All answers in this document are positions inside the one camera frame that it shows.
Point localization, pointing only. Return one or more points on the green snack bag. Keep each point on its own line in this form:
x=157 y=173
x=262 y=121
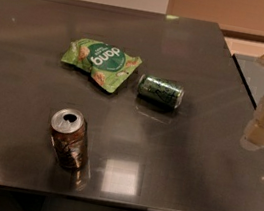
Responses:
x=107 y=65

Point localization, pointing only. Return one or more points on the green soda can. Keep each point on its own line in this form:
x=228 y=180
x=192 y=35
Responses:
x=161 y=90

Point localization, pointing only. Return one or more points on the orange-brown soda can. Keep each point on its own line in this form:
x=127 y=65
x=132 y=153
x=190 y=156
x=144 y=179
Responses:
x=69 y=138

